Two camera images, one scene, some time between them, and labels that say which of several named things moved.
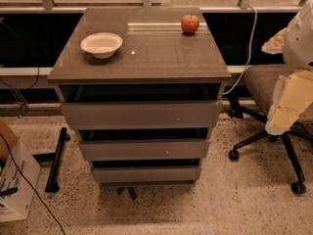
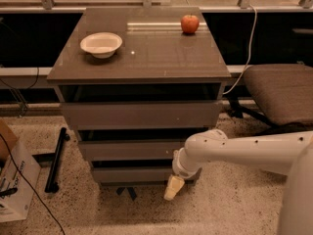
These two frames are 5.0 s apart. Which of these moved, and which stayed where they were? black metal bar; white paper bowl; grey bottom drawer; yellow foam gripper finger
Moved: yellow foam gripper finger
Stayed: white paper bowl; black metal bar; grey bottom drawer
